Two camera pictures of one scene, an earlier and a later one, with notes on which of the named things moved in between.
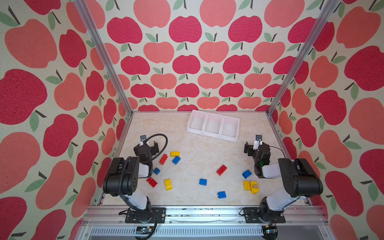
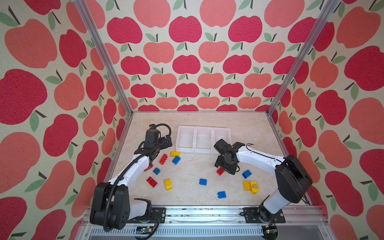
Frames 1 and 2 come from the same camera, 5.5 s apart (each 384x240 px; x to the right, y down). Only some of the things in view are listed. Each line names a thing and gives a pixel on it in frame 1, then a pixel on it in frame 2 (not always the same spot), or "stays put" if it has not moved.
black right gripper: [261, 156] to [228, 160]
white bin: [213, 124] to [203, 139]
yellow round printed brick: [254, 187] stays put
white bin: [197, 122] to [185, 139]
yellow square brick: [246, 185] stays put
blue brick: [246, 174] stays put
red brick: [221, 170] stays put
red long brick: [163, 159] stays put
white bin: [230, 128] to [218, 133]
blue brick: [176, 160] stays put
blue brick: [203, 181] stays put
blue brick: [221, 194] stays put
